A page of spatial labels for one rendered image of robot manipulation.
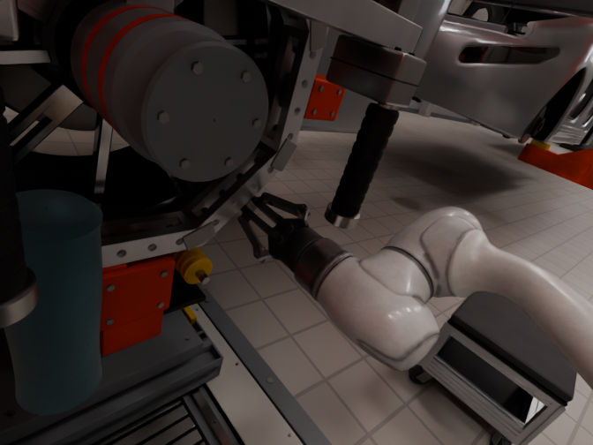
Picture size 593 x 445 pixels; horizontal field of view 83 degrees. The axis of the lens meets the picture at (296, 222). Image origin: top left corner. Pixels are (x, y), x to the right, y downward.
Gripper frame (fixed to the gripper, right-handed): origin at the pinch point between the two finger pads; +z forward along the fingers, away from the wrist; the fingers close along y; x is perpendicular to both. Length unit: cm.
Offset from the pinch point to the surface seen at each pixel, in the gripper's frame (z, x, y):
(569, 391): -67, -69, 26
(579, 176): -24, -245, 236
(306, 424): -26, -51, -28
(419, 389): -39, -91, 1
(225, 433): -16, -38, -41
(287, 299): 17, -81, -10
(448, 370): -43, -80, 11
